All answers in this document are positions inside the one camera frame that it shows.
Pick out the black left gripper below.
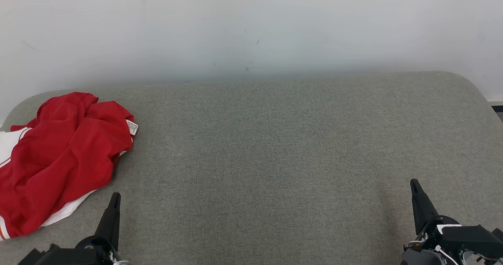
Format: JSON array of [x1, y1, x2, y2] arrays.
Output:
[[59, 192, 121, 265]]

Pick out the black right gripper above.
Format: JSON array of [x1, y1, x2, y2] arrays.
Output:
[[405, 179, 459, 250]]

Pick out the red shorts with white panel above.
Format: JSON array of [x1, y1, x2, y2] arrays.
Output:
[[41, 190, 97, 227]]

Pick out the red basketball jersey number 23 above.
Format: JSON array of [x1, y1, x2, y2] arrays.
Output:
[[0, 92, 139, 240]]

